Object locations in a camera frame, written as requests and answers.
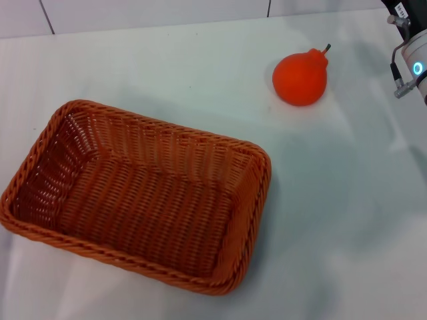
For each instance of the orange woven plastic basket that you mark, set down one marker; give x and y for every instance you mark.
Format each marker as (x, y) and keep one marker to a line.
(146, 200)

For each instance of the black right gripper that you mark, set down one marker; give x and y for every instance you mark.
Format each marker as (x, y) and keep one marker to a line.
(415, 13)

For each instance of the orange toy pear fruit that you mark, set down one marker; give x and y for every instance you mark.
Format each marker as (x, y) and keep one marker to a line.
(298, 80)

